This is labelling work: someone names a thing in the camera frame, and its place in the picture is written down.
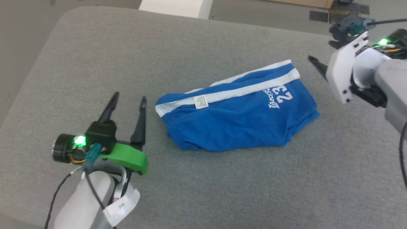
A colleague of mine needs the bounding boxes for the left camera cable teal plug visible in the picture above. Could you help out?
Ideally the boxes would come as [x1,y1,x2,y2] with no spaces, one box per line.
[81,143,106,211]

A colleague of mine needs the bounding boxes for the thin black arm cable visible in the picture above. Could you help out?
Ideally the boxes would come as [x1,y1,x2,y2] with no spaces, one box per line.
[44,173,74,229]
[399,120,407,189]

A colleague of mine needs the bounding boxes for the blue and white shorts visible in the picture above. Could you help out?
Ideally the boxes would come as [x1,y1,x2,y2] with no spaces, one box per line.
[155,59,321,152]

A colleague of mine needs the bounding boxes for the grey fabric sofa cushion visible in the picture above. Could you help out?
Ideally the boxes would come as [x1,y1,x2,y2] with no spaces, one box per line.
[0,6,407,229]

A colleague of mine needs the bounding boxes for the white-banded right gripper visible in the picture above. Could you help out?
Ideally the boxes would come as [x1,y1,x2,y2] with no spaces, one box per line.
[308,32,387,108]

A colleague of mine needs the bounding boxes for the right camera cable teal plug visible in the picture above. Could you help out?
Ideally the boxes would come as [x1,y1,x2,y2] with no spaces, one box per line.
[348,18,407,37]

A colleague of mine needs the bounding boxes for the small black floor tape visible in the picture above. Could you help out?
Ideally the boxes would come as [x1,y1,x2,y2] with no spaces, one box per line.
[310,10,329,23]

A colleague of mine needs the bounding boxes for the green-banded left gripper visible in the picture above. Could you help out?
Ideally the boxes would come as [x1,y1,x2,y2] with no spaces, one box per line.
[52,92,149,175]

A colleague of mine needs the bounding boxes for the camera cable teal plug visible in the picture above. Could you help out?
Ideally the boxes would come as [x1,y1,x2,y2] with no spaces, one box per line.
[348,18,407,37]
[81,143,106,211]

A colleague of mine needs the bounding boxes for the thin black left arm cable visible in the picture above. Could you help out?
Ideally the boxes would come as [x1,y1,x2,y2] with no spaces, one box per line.
[44,173,74,229]

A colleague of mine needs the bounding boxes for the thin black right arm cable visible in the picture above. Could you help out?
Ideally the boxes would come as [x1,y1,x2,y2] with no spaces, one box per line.
[399,120,407,189]

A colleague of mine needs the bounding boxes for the white rectangular box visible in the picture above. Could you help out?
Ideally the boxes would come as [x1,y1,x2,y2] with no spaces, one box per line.
[139,0,214,19]

